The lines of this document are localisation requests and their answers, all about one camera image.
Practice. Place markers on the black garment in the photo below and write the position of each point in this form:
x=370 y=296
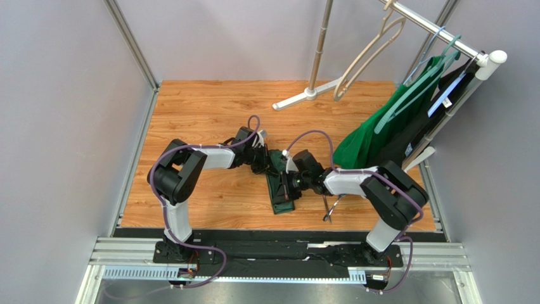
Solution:
x=450 y=88

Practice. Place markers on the dark green cloth napkin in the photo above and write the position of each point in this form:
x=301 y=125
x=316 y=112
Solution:
x=275 y=184

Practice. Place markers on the bright green t-shirt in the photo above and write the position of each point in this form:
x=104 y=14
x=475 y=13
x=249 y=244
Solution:
x=362 y=146

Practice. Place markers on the blue clothes hanger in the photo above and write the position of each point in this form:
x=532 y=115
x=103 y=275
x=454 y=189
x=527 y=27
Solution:
x=423 y=59

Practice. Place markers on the teal clothes hanger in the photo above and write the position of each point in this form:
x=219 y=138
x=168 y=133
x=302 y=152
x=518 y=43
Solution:
x=419 y=87

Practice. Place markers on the metal clothes rack rail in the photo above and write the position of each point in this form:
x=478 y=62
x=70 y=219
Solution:
x=488 y=63

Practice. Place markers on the metal rack upright pole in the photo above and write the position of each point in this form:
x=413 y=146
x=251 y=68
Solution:
x=320 y=44

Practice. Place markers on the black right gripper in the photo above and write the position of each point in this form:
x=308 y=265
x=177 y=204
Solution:
x=289 y=185

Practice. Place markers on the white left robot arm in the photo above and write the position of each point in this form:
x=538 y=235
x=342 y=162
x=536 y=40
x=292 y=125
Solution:
x=174 y=176

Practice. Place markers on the beige clothes hanger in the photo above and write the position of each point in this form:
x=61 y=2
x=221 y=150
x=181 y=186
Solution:
x=387 y=34

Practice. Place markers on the silver fork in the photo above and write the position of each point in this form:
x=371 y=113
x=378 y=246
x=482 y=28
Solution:
x=334 y=205

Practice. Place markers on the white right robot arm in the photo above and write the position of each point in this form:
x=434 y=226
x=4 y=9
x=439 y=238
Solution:
x=396 y=197

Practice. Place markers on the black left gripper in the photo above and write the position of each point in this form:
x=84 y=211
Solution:
x=264 y=166

